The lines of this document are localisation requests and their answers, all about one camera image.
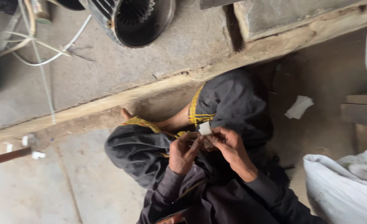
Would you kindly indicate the person's left hand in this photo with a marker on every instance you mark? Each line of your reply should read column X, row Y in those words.
column 181, row 155

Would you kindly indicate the person's right hand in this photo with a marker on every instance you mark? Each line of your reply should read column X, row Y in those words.
column 231, row 149

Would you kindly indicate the person's left fingers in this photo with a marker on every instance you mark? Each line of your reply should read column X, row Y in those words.
column 192, row 140

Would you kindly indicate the small white paper piece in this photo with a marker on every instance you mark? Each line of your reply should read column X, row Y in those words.
column 205, row 128

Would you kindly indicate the person's bare foot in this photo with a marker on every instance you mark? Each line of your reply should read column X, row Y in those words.
column 158, row 122

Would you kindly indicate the person's black trouser legs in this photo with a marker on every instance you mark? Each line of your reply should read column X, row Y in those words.
column 233, row 102

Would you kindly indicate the crumpled white paper scrap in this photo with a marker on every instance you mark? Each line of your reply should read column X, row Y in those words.
column 299, row 107

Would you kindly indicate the black motor stator housing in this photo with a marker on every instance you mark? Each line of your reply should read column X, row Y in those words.
column 133, row 18

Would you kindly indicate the small white debris piece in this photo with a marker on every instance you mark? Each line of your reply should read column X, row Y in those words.
column 38, row 155

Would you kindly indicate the white woven sack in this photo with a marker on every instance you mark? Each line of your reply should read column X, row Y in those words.
column 342, row 189

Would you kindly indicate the grey stone slab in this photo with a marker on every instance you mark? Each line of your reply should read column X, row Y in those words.
column 295, row 15

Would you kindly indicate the stack of wooden boards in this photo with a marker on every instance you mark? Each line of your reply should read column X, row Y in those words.
column 365, row 115

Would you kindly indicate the thin pale wooden sticks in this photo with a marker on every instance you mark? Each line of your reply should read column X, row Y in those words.
column 34, row 46

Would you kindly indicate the metal cylinder can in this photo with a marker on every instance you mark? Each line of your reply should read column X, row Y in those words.
column 41, row 11

